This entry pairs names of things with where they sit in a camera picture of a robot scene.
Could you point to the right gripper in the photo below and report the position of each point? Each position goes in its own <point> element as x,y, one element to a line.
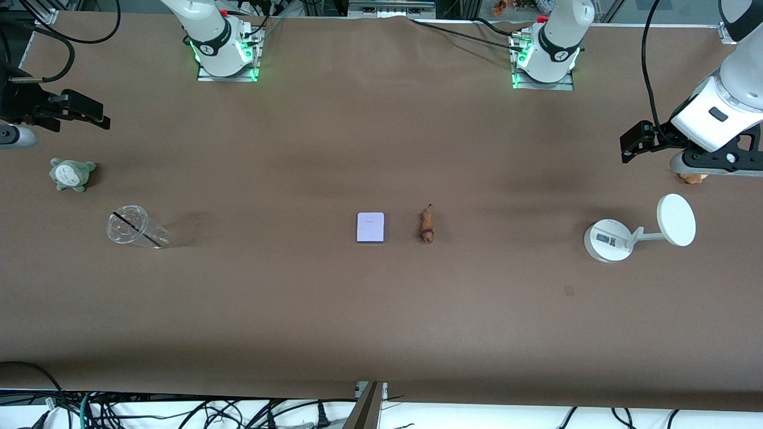
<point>13,101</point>

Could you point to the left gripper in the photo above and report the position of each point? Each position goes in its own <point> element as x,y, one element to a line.
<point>663,135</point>

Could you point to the brown lion statue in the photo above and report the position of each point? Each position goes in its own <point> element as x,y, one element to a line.
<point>427,226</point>

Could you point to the small white card box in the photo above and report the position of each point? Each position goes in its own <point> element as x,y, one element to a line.
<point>370,227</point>

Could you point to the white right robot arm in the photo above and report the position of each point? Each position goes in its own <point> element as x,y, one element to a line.
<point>214,30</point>

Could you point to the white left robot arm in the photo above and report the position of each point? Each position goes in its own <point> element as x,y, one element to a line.
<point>560,36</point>

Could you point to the small orange toy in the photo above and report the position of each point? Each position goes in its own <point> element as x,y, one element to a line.
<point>692,177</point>

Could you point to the grey green plush toy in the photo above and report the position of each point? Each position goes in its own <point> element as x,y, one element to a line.
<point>71,174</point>

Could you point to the white round stand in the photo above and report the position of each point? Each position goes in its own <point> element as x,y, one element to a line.
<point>676,220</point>

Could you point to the clear plastic cup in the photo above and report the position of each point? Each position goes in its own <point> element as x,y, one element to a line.
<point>128,225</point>

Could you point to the black straw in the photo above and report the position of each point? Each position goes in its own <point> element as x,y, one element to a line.
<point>137,229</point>

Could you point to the orange background figure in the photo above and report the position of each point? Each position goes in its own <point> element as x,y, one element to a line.
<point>499,7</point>

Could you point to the brown table cover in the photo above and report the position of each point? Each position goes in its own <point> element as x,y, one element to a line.
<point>381,149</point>

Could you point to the grey metal box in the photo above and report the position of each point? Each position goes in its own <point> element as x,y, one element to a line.
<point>387,9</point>

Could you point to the brown support beam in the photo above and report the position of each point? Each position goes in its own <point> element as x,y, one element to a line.
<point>366,411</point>

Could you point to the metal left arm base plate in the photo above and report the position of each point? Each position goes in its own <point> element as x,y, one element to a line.
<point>542,86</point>

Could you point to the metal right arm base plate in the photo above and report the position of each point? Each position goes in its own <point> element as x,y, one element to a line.
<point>229,78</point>

